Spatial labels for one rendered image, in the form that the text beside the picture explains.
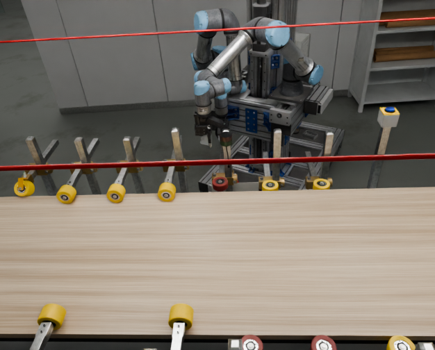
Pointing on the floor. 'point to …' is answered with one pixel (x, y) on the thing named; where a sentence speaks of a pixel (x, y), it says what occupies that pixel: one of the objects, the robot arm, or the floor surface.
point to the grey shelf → (360, 73)
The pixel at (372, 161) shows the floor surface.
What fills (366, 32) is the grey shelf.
